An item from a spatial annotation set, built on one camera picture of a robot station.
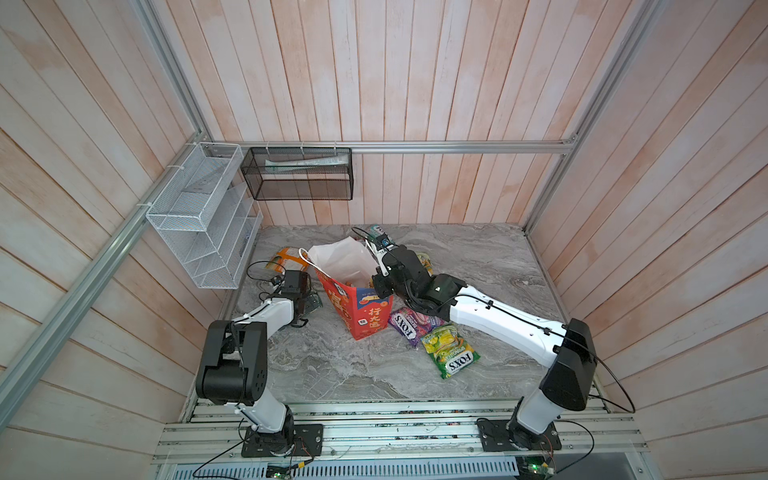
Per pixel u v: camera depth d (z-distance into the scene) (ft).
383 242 2.13
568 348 1.46
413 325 2.98
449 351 2.81
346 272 3.13
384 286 2.21
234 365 1.50
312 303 2.93
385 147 3.21
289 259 3.53
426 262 3.52
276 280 2.81
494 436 2.40
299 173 3.48
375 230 3.88
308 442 2.41
